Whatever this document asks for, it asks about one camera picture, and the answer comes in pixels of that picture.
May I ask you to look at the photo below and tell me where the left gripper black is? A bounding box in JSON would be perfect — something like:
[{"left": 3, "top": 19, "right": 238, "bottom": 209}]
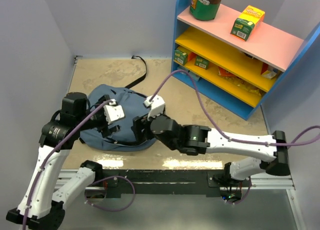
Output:
[{"left": 77, "top": 94, "right": 122, "bottom": 137}]

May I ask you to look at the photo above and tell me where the blue student backpack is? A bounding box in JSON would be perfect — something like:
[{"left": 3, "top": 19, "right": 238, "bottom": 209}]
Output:
[{"left": 79, "top": 72, "right": 156, "bottom": 152}]

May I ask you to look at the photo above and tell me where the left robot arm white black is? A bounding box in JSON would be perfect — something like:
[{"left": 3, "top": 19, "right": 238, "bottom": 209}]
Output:
[{"left": 5, "top": 92, "right": 117, "bottom": 230}]

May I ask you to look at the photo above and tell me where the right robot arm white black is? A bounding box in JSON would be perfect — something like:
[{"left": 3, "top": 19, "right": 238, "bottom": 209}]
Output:
[{"left": 131, "top": 114, "right": 291, "bottom": 187}]

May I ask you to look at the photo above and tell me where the yellow snack bag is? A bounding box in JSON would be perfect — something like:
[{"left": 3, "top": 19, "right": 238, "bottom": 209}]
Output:
[{"left": 228, "top": 77, "right": 265, "bottom": 97}]

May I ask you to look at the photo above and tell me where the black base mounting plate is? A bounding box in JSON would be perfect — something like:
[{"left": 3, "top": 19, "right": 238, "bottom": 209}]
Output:
[{"left": 89, "top": 169, "right": 251, "bottom": 199}]

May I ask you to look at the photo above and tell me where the light blue box left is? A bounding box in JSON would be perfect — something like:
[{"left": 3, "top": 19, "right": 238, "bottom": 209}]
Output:
[{"left": 177, "top": 66, "right": 189, "bottom": 75}]

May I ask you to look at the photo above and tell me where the light blue box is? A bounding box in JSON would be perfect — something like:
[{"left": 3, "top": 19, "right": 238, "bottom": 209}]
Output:
[
  {"left": 177, "top": 66, "right": 189, "bottom": 75},
  {"left": 188, "top": 71, "right": 201, "bottom": 82}
]

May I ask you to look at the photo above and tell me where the light blue box right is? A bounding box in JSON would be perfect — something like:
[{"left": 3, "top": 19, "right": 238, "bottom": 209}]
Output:
[{"left": 188, "top": 71, "right": 201, "bottom": 82}]

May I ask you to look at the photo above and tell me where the green box left shelf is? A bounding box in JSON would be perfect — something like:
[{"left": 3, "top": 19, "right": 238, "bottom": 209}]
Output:
[{"left": 174, "top": 46, "right": 188, "bottom": 65}]

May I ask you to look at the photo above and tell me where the green box shelf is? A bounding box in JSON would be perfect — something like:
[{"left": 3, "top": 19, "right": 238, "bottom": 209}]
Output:
[
  {"left": 174, "top": 46, "right": 188, "bottom": 65},
  {"left": 194, "top": 55, "right": 210, "bottom": 70}
]

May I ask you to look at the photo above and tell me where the green box middle shelf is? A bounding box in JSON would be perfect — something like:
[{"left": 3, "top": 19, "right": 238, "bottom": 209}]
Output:
[{"left": 194, "top": 55, "right": 210, "bottom": 70}]

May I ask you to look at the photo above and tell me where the orange snack packet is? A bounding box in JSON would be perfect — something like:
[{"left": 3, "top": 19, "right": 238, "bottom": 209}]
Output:
[{"left": 218, "top": 66, "right": 236, "bottom": 78}]

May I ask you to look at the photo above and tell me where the colourful wooden shelf unit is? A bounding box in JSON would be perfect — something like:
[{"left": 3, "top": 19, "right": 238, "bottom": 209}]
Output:
[{"left": 173, "top": 0, "right": 320, "bottom": 120}]

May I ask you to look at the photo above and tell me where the green brown canister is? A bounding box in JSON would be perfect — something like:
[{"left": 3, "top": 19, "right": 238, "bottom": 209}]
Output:
[{"left": 189, "top": 0, "right": 222, "bottom": 21}]

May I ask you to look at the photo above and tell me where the red yellow box right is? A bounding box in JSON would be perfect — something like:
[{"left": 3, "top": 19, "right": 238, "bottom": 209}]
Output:
[{"left": 260, "top": 63, "right": 281, "bottom": 80}]

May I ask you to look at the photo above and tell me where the yellow green carton box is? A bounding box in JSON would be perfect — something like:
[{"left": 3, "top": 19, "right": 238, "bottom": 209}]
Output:
[{"left": 230, "top": 5, "right": 266, "bottom": 42}]

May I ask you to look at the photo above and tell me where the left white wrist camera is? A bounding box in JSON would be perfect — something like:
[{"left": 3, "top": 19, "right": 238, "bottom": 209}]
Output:
[{"left": 103, "top": 99, "right": 125, "bottom": 125}]

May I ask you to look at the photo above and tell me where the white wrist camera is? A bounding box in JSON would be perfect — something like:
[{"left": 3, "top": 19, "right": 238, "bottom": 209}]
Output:
[
  {"left": 103, "top": 99, "right": 125, "bottom": 125},
  {"left": 143, "top": 94, "right": 165, "bottom": 121}
]

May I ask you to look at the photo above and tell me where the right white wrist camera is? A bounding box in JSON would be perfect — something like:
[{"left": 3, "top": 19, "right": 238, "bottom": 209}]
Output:
[{"left": 143, "top": 94, "right": 165, "bottom": 121}]

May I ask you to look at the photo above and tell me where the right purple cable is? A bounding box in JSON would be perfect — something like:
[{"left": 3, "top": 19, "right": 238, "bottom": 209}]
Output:
[{"left": 148, "top": 69, "right": 320, "bottom": 206}]

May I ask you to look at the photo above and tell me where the purple cable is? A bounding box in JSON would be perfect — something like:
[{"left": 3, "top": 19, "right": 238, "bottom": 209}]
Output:
[
  {"left": 21, "top": 99, "right": 136, "bottom": 230},
  {"left": 148, "top": 69, "right": 320, "bottom": 206}
]

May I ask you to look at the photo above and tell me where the aluminium frame rail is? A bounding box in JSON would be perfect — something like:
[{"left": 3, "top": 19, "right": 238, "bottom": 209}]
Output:
[{"left": 18, "top": 55, "right": 306, "bottom": 230}]

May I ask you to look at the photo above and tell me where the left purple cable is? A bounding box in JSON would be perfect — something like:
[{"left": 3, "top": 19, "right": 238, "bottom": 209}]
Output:
[{"left": 21, "top": 99, "right": 136, "bottom": 230}]

